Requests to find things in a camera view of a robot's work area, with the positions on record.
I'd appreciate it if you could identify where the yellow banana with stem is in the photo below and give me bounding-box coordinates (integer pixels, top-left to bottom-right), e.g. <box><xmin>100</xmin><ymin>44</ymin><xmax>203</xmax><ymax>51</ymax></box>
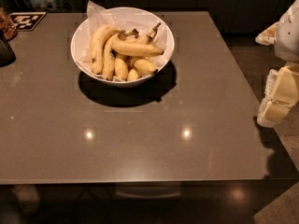
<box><xmin>127</xmin><ymin>22</ymin><xmax>161</xmax><ymax>44</ymax></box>

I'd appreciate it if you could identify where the dark round container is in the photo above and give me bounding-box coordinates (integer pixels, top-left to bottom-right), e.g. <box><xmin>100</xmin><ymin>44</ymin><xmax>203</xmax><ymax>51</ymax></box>
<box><xmin>0</xmin><ymin>30</ymin><xmax>16</xmax><ymax>66</ymax></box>

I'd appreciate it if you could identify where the white paper liner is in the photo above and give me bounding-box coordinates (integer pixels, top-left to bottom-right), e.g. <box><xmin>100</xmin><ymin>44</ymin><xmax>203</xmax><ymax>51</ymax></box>
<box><xmin>74</xmin><ymin>0</ymin><xmax>169</xmax><ymax>82</ymax></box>

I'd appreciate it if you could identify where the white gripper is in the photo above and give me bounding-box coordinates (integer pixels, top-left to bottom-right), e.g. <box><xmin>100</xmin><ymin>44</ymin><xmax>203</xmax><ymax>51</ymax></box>
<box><xmin>255</xmin><ymin>22</ymin><xmax>299</xmax><ymax>128</ymax></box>

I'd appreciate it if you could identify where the large yellow banana left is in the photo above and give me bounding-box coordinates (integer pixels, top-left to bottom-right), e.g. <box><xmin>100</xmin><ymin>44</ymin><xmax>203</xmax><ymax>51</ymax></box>
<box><xmin>88</xmin><ymin>24</ymin><xmax>117</xmax><ymax>75</ymax></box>

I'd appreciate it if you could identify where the brown patterned jar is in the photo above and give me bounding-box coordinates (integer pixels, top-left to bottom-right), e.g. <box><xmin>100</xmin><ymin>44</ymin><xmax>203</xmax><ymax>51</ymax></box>
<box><xmin>0</xmin><ymin>7</ymin><xmax>17</xmax><ymax>40</ymax></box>

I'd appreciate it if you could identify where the short yellow banana middle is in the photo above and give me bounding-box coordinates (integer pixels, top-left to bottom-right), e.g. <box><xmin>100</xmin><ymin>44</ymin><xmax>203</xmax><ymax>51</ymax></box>
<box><xmin>115</xmin><ymin>54</ymin><xmax>128</xmax><ymax>80</ymax></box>

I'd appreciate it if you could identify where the black white marker tag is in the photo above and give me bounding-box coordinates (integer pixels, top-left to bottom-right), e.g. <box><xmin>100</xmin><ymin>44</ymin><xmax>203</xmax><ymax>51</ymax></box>
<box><xmin>9</xmin><ymin>12</ymin><xmax>46</xmax><ymax>31</ymax></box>

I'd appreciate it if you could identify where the small yellow banana bottom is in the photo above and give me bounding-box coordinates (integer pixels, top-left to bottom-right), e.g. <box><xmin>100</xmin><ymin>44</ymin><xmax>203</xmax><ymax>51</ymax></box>
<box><xmin>127</xmin><ymin>67</ymin><xmax>140</xmax><ymax>81</ymax></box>

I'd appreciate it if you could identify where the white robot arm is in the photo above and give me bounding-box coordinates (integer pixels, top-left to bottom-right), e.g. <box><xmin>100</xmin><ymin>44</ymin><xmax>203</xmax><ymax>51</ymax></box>
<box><xmin>255</xmin><ymin>0</ymin><xmax>299</xmax><ymax>128</ymax></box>

